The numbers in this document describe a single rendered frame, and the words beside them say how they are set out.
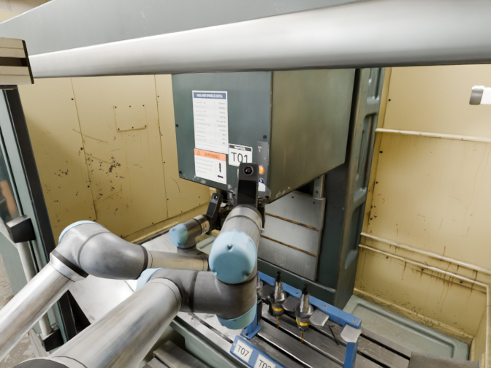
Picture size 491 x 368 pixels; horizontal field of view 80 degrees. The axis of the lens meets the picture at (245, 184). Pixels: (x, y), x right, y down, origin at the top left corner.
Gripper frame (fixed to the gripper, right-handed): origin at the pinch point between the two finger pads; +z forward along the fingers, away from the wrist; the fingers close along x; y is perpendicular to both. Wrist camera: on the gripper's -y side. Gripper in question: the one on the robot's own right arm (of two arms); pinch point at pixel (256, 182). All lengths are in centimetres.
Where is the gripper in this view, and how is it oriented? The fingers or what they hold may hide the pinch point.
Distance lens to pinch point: 78.5
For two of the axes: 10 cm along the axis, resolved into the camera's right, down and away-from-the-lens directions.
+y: 0.0, 9.5, 3.3
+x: 9.9, 0.5, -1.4
